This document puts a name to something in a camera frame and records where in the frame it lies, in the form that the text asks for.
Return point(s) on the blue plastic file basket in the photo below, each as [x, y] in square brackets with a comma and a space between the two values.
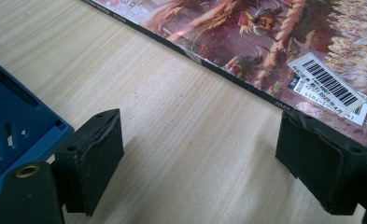
[13, 124]

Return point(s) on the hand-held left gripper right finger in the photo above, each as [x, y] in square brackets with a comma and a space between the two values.
[321, 165]

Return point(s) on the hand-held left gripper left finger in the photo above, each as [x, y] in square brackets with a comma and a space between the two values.
[92, 161]

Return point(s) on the magazine with reddish brown cover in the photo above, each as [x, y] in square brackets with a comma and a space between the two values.
[265, 40]

